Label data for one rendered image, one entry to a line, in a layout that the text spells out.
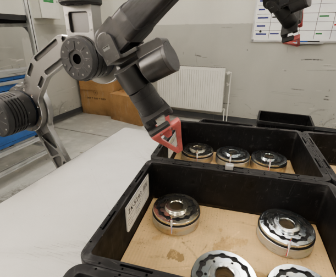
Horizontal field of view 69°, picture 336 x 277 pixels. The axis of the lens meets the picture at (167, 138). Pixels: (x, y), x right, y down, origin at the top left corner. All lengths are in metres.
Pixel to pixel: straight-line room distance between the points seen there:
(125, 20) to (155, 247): 0.42
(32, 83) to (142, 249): 0.92
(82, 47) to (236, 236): 0.68
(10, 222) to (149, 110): 0.56
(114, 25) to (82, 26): 0.41
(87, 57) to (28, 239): 0.55
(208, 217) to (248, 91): 3.09
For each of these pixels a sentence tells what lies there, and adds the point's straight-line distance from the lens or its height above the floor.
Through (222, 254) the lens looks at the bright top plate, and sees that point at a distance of 0.48.
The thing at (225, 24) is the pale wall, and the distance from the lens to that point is 3.57.
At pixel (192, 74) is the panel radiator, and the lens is 3.58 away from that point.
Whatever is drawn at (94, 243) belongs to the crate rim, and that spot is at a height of 0.93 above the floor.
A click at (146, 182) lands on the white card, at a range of 0.56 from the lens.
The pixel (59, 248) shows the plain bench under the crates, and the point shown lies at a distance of 0.74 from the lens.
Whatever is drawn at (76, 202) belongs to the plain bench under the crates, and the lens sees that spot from 0.88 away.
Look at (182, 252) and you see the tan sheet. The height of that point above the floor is 0.83.
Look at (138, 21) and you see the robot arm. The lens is 0.48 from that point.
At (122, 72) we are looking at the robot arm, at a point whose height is 1.14.
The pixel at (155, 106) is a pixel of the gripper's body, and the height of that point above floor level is 1.07.
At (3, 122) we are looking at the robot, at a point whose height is 0.87.
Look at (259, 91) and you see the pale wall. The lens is 3.58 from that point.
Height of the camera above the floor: 1.21
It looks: 23 degrees down
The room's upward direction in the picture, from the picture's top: straight up
